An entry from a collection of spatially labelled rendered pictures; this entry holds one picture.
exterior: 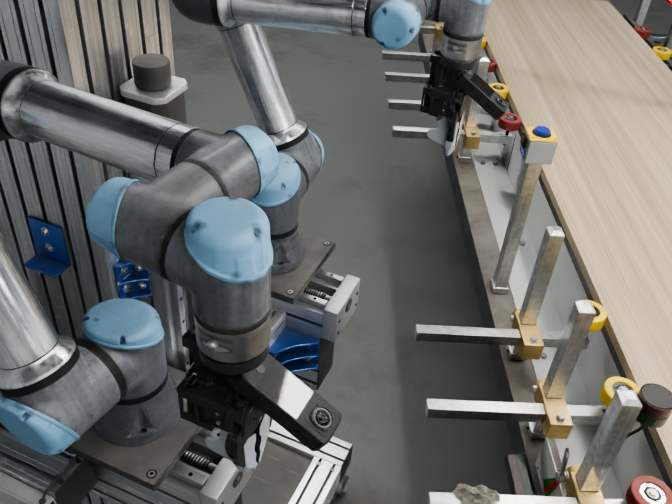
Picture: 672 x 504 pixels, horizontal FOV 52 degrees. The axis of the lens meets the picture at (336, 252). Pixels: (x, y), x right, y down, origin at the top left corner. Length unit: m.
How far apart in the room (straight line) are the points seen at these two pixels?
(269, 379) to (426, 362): 2.11
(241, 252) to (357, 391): 2.10
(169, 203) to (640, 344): 1.32
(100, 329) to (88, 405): 0.11
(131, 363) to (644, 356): 1.15
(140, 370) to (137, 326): 0.07
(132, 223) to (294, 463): 1.61
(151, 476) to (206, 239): 0.67
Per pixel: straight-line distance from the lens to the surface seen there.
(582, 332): 1.51
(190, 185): 0.70
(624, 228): 2.15
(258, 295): 0.63
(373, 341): 2.85
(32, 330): 1.02
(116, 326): 1.10
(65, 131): 0.89
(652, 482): 1.51
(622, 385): 1.66
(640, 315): 1.86
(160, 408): 1.21
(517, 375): 1.87
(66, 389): 1.05
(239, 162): 0.74
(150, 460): 1.22
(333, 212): 3.52
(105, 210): 0.69
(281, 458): 2.21
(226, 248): 0.59
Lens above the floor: 2.03
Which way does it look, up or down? 38 degrees down
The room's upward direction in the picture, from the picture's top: 5 degrees clockwise
